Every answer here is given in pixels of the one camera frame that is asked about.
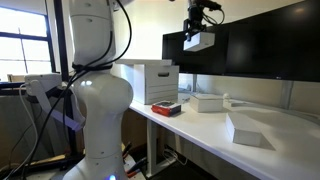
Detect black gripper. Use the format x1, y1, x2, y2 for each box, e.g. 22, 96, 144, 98
182, 4, 205, 43

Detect small white cardboard box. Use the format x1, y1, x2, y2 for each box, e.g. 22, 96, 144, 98
182, 31, 216, 53
225, 112, 263, 148

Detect white storage box lid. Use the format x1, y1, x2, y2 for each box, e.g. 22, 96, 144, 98
114, 58, 173, 67

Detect large white storage box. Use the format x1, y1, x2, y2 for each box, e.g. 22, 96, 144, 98
111, 63, 180, 106

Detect wide white lidded box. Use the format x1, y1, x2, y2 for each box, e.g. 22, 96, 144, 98
189, 93, 224, 113

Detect black computer monitor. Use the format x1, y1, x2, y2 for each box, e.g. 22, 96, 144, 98
162, 22, 232, 76
226, 0, 320, 83

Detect grey monitor stand pole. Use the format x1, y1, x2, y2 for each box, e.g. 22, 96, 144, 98
191, 73, 198, 94

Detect brown cardboard panel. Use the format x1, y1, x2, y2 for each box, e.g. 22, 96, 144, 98
120, 109, 148, 151

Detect white table leg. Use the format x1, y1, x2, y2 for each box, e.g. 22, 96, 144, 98
146, 119, 168, 178

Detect white articulated stand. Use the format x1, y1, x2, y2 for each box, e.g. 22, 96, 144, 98
23, 73, 86, 133

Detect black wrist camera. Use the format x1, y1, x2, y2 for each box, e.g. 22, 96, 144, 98
194, 0, 223, 11

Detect thin white cable loop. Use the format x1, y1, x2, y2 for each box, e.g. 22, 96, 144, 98
162, 148, 188, 167

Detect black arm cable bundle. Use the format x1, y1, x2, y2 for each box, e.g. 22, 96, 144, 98
3, 0, 226, 180

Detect black vertical post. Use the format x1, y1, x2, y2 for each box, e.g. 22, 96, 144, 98
53, 0, 77, 158

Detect black handled tool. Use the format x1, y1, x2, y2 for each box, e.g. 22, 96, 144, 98
126, 157, 148, 175
121, 142, 133, 158

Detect window with black frame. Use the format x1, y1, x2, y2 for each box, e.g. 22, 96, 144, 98
0, 4, 56, 83

